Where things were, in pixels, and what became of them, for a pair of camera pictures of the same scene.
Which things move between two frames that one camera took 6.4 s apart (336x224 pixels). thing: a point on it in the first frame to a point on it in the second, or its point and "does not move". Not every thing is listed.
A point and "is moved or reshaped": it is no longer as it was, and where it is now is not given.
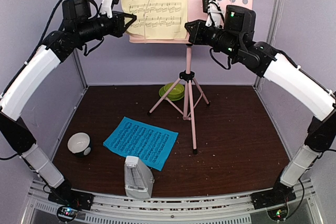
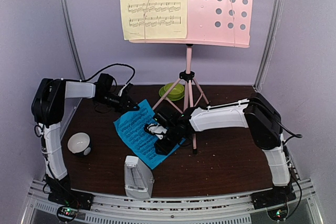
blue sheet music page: (151, 144) is moved or reshaped
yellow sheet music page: (159, 0) does not move
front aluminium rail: (235, 209) does not move
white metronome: (139, 179) does not move
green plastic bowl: (177, 91) does not move
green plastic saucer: (162, 92) does not move
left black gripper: (119, 27) to (123, 105)
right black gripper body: (202, 39) to (167, 148)
